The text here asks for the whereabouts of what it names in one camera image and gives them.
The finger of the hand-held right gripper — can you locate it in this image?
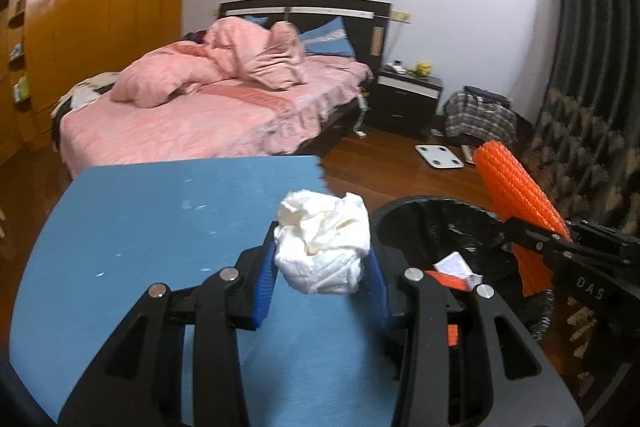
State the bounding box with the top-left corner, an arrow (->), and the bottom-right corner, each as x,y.
497,218 -> 576,263

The white bathroom scale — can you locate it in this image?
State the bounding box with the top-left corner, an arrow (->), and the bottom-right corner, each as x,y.
415,144 -> 467,168

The pink quilt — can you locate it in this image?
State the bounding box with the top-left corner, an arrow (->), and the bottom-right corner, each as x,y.
110,17 -> 308,108

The white and black clothes heap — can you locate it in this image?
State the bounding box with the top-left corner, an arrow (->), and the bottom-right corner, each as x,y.
50,74 -> 121,118

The dark clothes pile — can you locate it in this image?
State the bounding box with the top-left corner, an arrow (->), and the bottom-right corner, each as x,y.
464,86 -> 511,108

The black nightstand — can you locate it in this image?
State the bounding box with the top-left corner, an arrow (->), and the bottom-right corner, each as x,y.
369,67 -> 444,138

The white paper scrap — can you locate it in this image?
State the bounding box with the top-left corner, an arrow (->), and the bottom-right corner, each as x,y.
434,252 -> 483,290

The bed with pink sheet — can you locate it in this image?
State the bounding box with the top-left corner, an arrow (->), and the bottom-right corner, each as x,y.
52,0 -> 393,180

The white paper ball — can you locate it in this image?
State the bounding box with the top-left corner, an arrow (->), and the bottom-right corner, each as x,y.
274,189 -> 372,297

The wooden wardrobe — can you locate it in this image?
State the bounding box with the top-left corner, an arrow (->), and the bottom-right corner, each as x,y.
0,0 -> 193,162

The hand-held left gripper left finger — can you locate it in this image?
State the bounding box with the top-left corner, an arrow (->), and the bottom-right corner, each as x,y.
57,221 -> 280,427

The black trash bin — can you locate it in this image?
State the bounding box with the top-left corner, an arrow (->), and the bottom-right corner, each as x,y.
372,196 -> 556,427

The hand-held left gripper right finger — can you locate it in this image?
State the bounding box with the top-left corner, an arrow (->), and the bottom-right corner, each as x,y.
367,246 -> 586,427

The blue pillow with white band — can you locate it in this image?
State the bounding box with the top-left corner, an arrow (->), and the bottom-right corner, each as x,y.
298,17 -> 357,58

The plaid cloth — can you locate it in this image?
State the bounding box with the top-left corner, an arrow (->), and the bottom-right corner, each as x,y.
444,91 -> 518,142

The dark patterned curtain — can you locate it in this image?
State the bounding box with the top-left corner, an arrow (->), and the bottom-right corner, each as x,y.
520,0 -> 640,408

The blue table mat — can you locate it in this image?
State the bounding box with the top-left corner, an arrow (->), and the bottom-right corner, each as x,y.
10,154 -> 401,427

